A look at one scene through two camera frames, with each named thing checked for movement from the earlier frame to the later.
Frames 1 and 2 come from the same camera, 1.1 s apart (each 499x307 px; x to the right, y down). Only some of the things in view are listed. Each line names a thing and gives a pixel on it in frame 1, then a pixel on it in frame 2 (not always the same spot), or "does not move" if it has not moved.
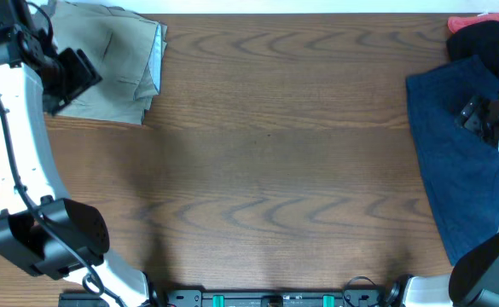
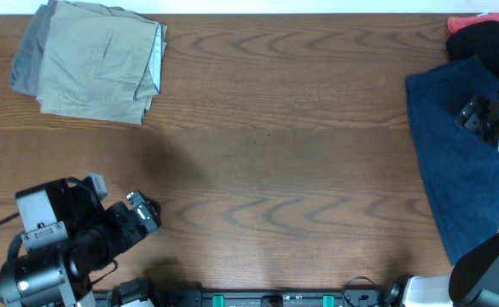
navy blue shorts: (461, 172) does not move
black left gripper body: (70, 78) -> (118, 228)
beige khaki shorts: (125, 49) does not move
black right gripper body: (478, 111) does not move
